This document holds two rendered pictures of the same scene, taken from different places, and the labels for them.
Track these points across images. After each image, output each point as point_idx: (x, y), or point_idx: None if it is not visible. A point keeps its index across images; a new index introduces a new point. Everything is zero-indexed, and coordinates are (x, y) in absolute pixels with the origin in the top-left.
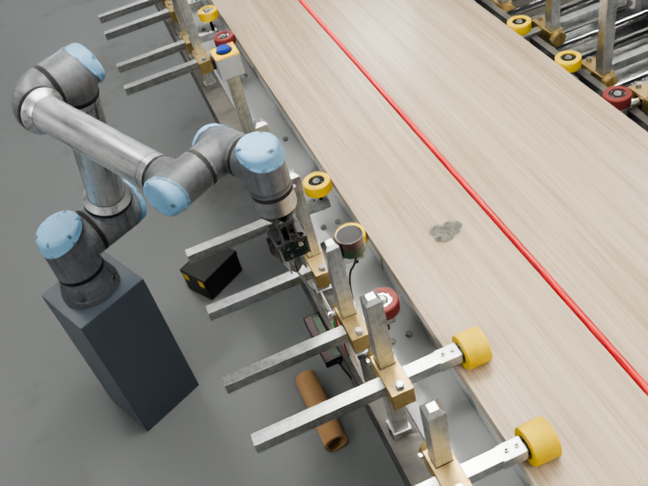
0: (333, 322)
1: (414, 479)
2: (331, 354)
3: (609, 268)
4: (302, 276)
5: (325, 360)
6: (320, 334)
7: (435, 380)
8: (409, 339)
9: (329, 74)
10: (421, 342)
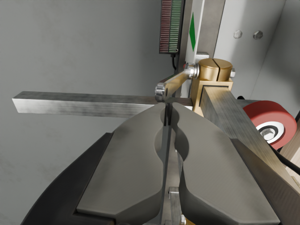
0: (193, 19)
1: (170, 169)
2: (169, 47)
3: None
4: (175, 90)
5: (160, 51)
6: (172, 7)
7: (236, 93)
8: (252, 41)
9: None
10: (259, 51)
